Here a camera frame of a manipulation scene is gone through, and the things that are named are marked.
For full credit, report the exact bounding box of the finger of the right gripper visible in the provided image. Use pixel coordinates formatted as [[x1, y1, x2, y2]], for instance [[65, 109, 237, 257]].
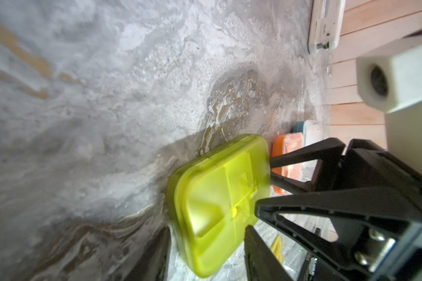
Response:
[[270, 138, 345, 194], [255, 187, 422, 281]]

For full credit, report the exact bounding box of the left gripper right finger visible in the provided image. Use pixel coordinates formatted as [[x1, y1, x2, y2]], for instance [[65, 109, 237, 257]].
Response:
[[244, 225, 293, 281]]

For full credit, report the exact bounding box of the white rectangular device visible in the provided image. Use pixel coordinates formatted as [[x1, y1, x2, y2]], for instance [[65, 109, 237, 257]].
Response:
[[308, 0, 346, 55]]

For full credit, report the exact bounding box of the small yellow pillbox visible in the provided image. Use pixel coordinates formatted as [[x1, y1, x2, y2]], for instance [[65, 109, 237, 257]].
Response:
[[270, 235, 284, 265]]

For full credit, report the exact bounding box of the blue pillbox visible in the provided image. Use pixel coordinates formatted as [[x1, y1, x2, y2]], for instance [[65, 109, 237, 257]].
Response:
[[293, 120, 325, 146]]

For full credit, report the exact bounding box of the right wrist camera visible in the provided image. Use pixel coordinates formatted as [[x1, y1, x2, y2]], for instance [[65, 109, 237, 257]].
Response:
[[356, 35, 422, 174]]

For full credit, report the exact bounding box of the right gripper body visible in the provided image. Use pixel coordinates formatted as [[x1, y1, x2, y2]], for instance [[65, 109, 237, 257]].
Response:
[[316, 138, 422, 281]]

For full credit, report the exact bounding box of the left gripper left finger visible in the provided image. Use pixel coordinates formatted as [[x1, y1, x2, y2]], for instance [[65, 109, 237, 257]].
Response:
[[124, 227, 172, 281]]

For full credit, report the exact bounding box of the orange pillbox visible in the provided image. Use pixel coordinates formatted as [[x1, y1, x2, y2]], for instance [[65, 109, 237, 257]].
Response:
[[270, 132, 305, 196]]

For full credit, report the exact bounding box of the green lid white pillbox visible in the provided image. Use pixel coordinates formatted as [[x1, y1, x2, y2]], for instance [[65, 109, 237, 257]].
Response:
[[165, 134, 271, 278]]

